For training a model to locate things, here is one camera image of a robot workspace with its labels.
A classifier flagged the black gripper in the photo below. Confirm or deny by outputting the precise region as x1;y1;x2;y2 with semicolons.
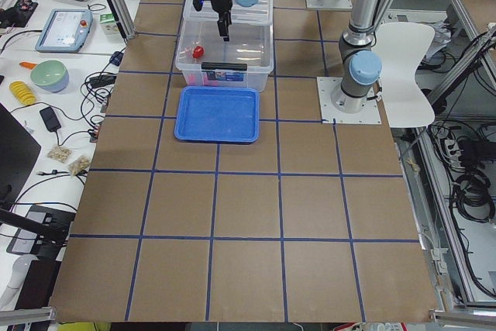
211;0;233;42

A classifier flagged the clear plastic box lid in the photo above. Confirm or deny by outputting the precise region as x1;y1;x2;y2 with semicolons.
183;0;273;26

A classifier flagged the red block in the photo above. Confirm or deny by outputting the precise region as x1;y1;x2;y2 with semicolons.
192;46;205;59

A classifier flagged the clear plastic storage box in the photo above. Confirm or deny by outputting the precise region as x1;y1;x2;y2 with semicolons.
175;0;274;91

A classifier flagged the blue plastic tray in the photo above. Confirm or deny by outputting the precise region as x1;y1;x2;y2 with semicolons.
174;86;260;143

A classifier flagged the green white carton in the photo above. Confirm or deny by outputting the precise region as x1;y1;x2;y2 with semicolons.
98;13;119;35

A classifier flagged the near teach pendant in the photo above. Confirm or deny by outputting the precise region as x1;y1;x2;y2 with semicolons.
35;9;93;53

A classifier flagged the white chair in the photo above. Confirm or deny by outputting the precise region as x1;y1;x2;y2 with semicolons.
372;22;435;128

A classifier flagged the green bowl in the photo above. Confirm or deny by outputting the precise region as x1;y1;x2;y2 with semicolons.
30;60;69;93

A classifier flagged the black power adapter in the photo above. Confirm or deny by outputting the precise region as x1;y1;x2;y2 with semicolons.
40;106;61;133

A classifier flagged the yellow sliced toy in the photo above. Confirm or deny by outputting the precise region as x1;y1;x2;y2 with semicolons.
9;81;37;106

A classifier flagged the black box handle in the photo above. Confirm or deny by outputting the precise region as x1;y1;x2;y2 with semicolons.
201;61;247;71

